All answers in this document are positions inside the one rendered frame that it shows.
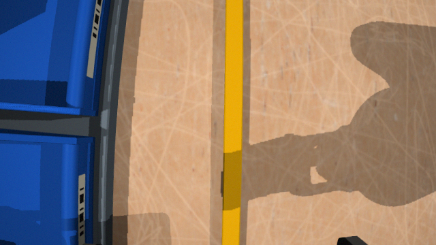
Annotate grey shelf rack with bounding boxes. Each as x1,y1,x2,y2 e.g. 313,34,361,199
0,0,129,245

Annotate yellow bar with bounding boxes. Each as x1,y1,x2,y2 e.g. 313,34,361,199
221,0,243,245

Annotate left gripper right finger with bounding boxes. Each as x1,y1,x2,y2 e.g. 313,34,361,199
337,236,368,245

